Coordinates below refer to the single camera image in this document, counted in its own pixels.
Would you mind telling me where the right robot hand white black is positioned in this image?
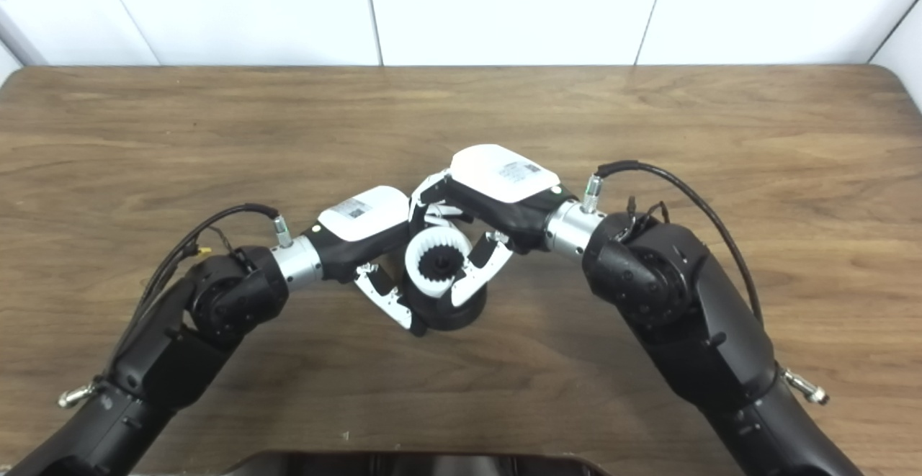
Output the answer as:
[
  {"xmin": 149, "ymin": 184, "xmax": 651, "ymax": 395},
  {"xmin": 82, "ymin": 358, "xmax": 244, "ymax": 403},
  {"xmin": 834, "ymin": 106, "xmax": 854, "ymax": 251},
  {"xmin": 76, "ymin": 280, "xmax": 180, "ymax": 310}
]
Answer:
[{"xmin": 409, "ymin": 144, "xmax": 581, "ymax": 309}]

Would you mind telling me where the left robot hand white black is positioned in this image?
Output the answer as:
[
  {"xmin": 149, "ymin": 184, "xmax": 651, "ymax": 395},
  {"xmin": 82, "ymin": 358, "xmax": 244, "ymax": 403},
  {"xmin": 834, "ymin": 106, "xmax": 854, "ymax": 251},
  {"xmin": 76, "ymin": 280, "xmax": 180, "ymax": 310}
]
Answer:
[{"xmin": 306, "ymin": 186, "xmax": 433, "ymax": 338}]

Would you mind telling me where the white plastic ring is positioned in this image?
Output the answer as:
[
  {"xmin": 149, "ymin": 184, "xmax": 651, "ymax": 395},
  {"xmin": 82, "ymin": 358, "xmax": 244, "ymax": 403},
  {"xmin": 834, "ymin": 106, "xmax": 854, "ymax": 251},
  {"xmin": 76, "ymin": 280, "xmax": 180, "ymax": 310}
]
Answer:
[{"xmin": 405, "ymin": 227, "xmax": 473, "ymax": 299}]

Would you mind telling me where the round black stepped part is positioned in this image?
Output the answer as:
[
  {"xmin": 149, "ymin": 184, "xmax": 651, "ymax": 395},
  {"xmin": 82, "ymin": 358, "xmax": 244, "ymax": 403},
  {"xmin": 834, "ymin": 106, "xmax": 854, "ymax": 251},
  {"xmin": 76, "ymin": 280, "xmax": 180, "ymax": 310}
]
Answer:
[{"xmin": 400, "ymin": 246, "xmax": 489, "ymax": 332}]

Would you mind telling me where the dark robot torso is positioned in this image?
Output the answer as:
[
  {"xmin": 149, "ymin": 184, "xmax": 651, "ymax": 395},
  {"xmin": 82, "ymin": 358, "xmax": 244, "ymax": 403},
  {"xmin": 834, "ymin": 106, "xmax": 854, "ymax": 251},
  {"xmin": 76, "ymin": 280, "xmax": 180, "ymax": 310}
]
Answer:
[{"xmin": 223, "ymin": 451, "xmax": 613, "ymax": 476}]

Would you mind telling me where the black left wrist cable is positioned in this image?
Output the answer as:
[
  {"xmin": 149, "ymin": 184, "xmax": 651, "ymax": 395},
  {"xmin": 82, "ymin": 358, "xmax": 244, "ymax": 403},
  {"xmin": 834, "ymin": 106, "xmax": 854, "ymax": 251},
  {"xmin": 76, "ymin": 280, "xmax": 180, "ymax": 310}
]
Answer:
[{"xmin": 58, "ymin": 204, "xmax": 294, "ymax": 410}]

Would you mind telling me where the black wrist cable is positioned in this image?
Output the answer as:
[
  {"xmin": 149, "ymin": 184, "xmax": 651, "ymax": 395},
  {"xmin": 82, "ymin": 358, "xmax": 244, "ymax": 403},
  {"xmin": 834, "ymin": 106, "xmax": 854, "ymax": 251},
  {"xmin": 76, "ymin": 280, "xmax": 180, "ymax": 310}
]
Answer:
[
  {"xmin": 58, "ymin": 204, "xmax": 294, "ymax": 410},
  {"xmin": 582, "ymin": 161, "xmax": 831, "ymax": 406}
]

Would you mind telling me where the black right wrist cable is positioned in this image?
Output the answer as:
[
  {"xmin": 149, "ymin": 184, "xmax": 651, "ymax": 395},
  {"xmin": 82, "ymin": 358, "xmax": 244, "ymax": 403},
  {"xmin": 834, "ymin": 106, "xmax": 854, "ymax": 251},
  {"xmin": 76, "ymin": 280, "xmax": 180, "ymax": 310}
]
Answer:
[{"xmin": 582, "ymin": 161, "xmax": 831, "ymax": 406}]

